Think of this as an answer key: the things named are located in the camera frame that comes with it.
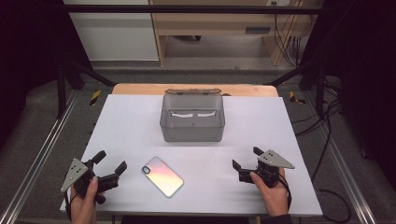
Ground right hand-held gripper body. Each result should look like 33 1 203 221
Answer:
238 149 296 189

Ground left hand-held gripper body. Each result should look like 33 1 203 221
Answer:
60 158 120 205

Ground iridescent phone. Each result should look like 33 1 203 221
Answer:
141 155 185 199

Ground grey translucent plastic box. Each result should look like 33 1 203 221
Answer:
159 88 226 143

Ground person's right hand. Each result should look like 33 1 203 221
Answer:
249 167 290 217

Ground person's left hand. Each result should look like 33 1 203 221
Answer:
70 176 106 224

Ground black metal stand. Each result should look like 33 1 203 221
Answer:
55 58 117 119
266 59 329 118

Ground white cabinet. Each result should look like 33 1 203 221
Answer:
63 0 160 62

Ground dark curtain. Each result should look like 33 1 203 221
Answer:
300 0 396 190
0 0 92 148

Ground wooden desk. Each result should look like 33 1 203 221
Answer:
148 0 316 67

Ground right hand-held gripper cable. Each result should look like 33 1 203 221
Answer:
278 173 292 213

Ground hand-held gripper cable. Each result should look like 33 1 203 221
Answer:
278 173 292 213
64 190 76 220

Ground left hand-held gripper cable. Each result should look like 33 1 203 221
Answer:
64 190 76 220

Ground aluminium rail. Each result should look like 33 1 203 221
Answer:
302 92 378 224
0 90 79 224

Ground black floor cables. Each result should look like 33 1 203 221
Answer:
293 78 353 224

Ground hanging black cables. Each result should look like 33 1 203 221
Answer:
271 1 312 67

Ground black horizontal frame bar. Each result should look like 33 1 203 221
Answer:
62 4 326 15

